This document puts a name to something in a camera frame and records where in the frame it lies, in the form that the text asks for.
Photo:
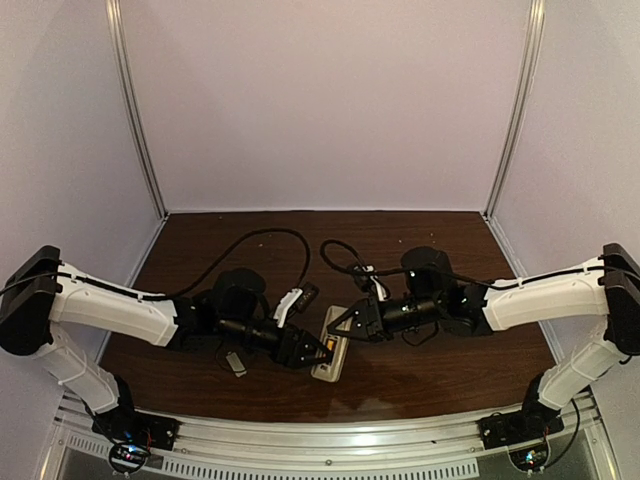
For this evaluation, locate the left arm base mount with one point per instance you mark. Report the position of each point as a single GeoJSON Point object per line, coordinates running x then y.
{"type": "Point", "coordinates": [134, 436]}

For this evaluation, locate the left aluminium frame post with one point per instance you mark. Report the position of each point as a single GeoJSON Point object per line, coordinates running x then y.
{"type": "Point", "coordinates": [132, 110]}

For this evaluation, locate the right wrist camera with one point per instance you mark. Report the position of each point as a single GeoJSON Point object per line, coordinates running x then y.
{"type": "Point", "coordinates": [368, 283]}

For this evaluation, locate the aluminium frame post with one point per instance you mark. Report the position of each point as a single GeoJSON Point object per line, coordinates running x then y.
{"type": "Point", "coordinates": [132, 110]}
{"type": "Point", "coordinates": [527, 71]}

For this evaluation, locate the right aluminium frame post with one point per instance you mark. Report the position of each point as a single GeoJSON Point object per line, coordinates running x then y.
{"type": "Point", "coordinates": [527, 71]}

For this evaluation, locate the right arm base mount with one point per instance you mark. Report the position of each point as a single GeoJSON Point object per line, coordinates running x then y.
{"type": "Point", "coordinates": [526, 439]}

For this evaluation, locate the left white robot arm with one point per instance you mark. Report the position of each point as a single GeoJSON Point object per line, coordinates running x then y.
{"type": "Point", "coordinates": [45, 293]}

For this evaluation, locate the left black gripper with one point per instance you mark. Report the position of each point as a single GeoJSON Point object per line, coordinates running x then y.
{"type": "Point", "coordinates": [288, 349]}

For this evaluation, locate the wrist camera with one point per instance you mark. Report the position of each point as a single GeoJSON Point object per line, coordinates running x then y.
{"type": "Point", "coordinates": [295, 301]}
{"type": "Point", "coordinates": [368, 283]}

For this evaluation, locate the grey battery cover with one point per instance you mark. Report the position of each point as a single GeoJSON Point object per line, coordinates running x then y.
{"type": "Point", "coordinates": [236, 365]}

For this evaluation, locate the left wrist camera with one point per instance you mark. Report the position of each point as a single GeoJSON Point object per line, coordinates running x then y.
{"type": "Point", "coordinates": [295, 301]}

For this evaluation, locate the white remote control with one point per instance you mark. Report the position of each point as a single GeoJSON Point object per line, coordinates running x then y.
{"type": "Point", "coordinates": [330, 371]}

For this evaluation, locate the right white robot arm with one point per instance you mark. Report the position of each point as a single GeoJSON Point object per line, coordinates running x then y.
{"type": "Point", "coordinates": [606, 286]}

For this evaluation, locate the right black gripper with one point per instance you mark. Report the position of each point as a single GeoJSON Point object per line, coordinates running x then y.
{"type": "Point", "coordinates": [371, 320]}

